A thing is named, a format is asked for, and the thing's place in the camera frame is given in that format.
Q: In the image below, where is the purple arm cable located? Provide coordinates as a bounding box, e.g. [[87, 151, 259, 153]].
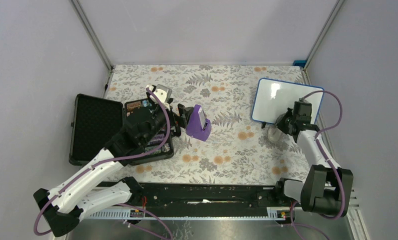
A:
[[299, 90, 347, 221], [33, 86, 172, 237]]

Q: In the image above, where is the purple wedge stand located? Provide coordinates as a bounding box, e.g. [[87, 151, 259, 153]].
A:
[[185, 104, 212, 142]]

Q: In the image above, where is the blue corner bracket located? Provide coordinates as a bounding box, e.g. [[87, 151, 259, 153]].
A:
[[292, 60, 307, 68]]

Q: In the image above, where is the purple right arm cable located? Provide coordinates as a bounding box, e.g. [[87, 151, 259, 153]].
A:
[[299, 90, 347, 221]]

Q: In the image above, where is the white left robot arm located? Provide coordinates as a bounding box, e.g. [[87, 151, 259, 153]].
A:
[[33, 103, 203, 237]]

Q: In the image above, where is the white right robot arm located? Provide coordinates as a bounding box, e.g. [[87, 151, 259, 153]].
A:
[[273, 99, 354, 219]]

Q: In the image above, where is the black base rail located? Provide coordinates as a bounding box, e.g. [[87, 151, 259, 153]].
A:
[[101, 177, 308, 220]]

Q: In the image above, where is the blue framed whiteboard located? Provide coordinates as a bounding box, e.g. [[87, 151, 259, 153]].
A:
[[251, 78, 324, 124]]

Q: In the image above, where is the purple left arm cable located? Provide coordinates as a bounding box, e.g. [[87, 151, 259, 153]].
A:
[[33, 86, 172, 237]]

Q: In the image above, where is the floral table mat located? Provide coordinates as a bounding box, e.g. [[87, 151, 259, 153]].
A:
[[106, 64, 309, 185]]

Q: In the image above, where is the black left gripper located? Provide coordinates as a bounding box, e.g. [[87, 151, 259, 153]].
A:
[[142, 97, 194, 145]]

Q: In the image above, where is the silver mesh sponge eraser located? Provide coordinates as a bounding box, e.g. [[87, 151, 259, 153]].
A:
[[267, 114, 284, 143]]

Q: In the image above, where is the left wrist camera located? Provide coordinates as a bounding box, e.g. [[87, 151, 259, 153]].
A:
[[145, 84, 173, 110]]

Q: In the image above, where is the black poker chip case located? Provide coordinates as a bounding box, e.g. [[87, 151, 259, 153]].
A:
[[68, 93, 181, 166]]

